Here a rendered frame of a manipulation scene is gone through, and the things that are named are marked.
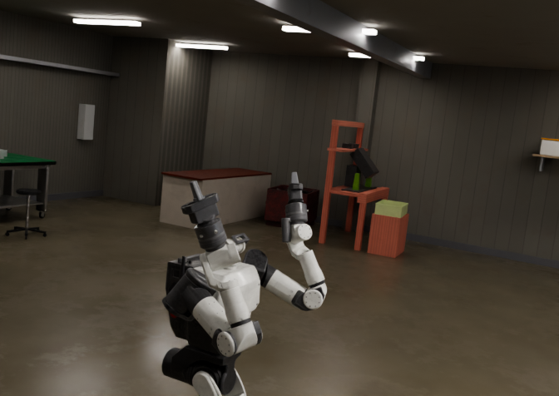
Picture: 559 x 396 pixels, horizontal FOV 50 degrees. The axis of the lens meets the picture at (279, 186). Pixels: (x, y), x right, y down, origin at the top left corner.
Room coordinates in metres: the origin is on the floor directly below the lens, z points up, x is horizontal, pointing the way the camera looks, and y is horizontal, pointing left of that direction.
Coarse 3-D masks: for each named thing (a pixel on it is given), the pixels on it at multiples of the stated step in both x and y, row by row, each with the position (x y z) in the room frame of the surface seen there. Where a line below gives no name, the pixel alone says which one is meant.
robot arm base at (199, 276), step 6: (186, 270) 1.98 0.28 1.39; (192, 270) 1.99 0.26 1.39; (192, 276) 1.95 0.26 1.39; (198, 276) 1.97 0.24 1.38; (204, 276) 2.03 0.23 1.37; (192, 282) 1.95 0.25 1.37; (198, 282) 1.94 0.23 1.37; (204, 282) 1.96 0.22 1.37; (204, 288) 1.96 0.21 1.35; (210, 288) 1.97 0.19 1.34; (210, 294) 1.98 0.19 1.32; (162, 300) 1.97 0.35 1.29; (168, 306) 1.94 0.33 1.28; (174, 312) 1.94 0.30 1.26; (186, 318) 1.97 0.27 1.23; (192, 318) 1.98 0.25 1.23
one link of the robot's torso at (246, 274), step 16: (192, 256) 2.30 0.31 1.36; (176, 272) 2.16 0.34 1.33; (224, 272) 2.11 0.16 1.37; (240, 272) 2.15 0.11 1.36; (256, 272) 2.23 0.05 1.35; (240, 288) 2.09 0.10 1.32; (256, 288) 2.20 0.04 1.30; (256, 304) 2.21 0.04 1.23; (176, 320) 2.15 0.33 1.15; (192, 320) 2.10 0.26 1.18; (176, 336) 2.18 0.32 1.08; (192, 336) 2.11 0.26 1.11; (208, 336) 2.08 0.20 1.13
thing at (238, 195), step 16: (176, 176) 9.62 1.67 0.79; (192, 176) 9.51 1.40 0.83; (208, 176) 9.74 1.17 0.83; (224, 176) 9.99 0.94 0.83; (240, 176) 10.46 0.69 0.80; (256, 176) 10.97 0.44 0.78; (176, 192) 9.61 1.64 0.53; (208, 192) 9.57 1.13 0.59; (224, 192) 10.00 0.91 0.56; (240, 192) 10.50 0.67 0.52; (256, 192) 11.03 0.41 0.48; (176, 208) 9.60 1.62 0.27; (224, 208) 10.05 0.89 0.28; (240, 208) 10.55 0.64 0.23; (256, 208) 11.08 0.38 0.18; (176, 224) 9.59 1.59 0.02; (192, 224) 9.45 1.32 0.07; (224, 224) 10.09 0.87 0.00
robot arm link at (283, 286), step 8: (280, 272) 2.36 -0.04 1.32; (272, 280) 2.32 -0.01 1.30; (280, 280) 2.32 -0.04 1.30; (288, 280) 2.33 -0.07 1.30; (272, 288) 2.32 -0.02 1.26; (280, 288) 2.31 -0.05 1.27; (288, 288) 2.31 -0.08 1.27; (296, 288) 2.31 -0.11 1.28; (304, 288) 2.33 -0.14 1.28; (280, 296) 2.32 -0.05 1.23; (288, 296) 2.31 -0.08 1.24; (296, 296) 2.29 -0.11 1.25; (304, 296) 2.27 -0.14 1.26; (312, 296) 2.27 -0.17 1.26; (320, 296) 2.27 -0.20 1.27; (296, 304) 2.28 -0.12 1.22; (304, 304) 2.27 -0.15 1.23; (312, 304) 2.27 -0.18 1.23; (320, 304) 2.26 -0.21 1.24
